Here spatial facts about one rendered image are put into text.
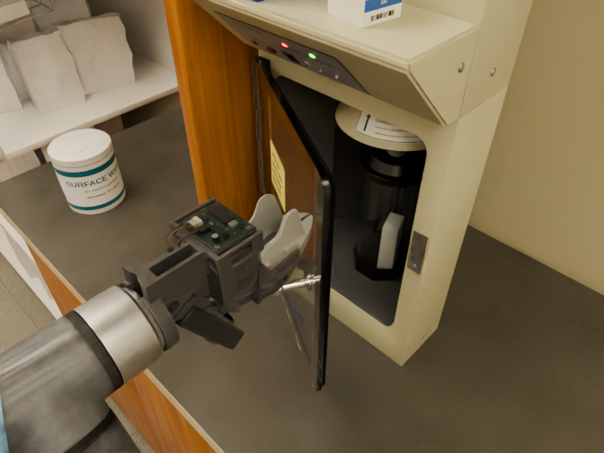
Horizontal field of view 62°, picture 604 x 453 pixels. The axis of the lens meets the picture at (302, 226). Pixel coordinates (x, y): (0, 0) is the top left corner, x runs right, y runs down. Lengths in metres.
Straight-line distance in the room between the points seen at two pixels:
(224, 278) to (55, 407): 0.16
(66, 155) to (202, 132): 0.44
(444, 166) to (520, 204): 0.54
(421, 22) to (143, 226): 0.81
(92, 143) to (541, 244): 0.98
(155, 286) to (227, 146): 0.46
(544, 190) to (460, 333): 0.33
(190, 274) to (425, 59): 0.27
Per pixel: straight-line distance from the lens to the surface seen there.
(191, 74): 0.76
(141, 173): 1.33
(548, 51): 0.99
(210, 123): 0.81
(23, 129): 1.69
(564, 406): 0.94
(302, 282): 0.64
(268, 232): 0.54
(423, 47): 0.47
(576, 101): 1.00
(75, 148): 1.19
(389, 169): 0.76
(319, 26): 0.50
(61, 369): 0.42
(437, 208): 0.64
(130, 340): 0.43
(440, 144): 0.60
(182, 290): 0.46
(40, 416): 0.42
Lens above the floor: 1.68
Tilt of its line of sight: 42 degrees down
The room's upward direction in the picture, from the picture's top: straight up
